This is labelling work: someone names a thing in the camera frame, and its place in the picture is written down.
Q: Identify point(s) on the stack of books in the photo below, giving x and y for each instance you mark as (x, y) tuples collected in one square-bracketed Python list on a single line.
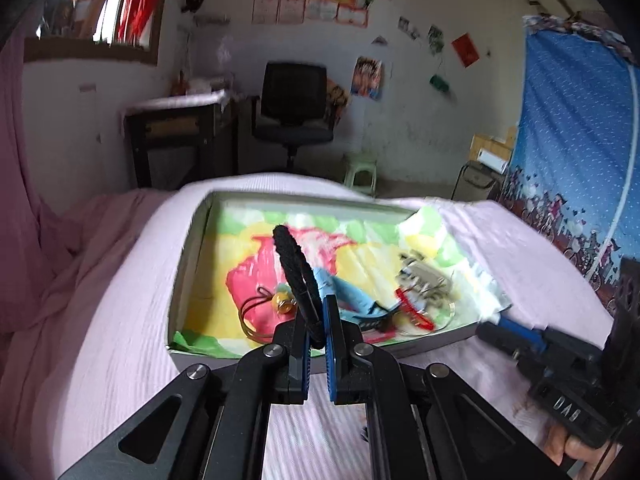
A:
[(205, 84)]

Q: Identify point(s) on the beige hair claw clip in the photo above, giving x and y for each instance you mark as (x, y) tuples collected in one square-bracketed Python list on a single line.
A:
[(422, 277)]

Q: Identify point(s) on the black office chair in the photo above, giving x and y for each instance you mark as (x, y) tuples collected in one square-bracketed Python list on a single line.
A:
[(292, 105)]

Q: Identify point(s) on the barred window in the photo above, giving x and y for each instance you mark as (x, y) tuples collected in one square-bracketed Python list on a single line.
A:
[(90, 10)]

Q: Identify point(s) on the grey cardboard box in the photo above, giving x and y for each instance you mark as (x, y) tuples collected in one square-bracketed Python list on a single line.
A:
[(192, 260)]

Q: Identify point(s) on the pink curtain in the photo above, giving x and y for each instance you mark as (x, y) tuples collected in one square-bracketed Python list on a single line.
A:
[(20, 160)]

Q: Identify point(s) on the cartoon wall poster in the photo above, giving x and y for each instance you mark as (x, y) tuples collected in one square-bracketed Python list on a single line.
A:
[(366, 78)]

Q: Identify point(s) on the red hanging garment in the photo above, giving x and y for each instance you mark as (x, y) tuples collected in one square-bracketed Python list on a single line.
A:
[(142, 0)]

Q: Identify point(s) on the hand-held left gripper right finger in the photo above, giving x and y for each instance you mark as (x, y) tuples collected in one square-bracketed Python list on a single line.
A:
[(331, 360)]

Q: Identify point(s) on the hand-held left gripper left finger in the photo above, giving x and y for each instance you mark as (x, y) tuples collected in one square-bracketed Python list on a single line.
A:
[(300, 370)]

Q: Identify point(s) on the small wall photos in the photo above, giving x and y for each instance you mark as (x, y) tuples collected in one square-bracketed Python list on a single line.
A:
[(409, 28)]

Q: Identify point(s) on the person's right hand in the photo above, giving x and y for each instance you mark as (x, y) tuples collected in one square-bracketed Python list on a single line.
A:
[(575, 452)]

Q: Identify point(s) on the cardboard box on windowsill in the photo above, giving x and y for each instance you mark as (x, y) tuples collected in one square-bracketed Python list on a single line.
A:
[(90, 12)]

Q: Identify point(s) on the green wall picture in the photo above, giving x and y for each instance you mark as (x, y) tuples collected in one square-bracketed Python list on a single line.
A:
[(435, 40)]

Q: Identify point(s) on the brown cardboard carton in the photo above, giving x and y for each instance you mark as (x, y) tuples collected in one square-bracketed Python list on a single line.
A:
[(492, 147)]

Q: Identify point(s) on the printed figure paper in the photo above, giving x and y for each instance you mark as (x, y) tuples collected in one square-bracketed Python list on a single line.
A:
[(337, 100)]

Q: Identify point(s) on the green plastic stool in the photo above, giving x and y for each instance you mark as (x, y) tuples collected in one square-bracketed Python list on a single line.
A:
[(360, 172)]

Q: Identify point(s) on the green hanging pouch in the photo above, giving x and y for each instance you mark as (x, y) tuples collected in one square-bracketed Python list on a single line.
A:
[(441, 83)]

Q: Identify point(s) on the dark wooden desk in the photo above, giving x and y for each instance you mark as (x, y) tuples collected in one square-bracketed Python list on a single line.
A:
[(170, 140)]

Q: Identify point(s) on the red square paper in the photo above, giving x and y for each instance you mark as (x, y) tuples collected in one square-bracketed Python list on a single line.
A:
[(465, 50)]

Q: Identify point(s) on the blue dotted fabric wardrobe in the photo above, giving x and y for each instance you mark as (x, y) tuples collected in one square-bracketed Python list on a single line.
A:
[(565, 135)]

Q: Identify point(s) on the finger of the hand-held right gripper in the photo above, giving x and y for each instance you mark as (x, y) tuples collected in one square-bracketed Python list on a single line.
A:
[(525, 332), (502, 342)]

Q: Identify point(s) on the black wall ornament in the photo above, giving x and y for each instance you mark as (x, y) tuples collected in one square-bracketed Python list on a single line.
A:
[(193, 1)]

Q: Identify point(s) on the pink bed sheet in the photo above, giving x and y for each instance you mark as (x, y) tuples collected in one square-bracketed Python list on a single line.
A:
[(65, 240)]

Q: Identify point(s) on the small wall shelf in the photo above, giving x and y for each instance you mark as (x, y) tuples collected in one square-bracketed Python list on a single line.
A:
[(212, 19)]

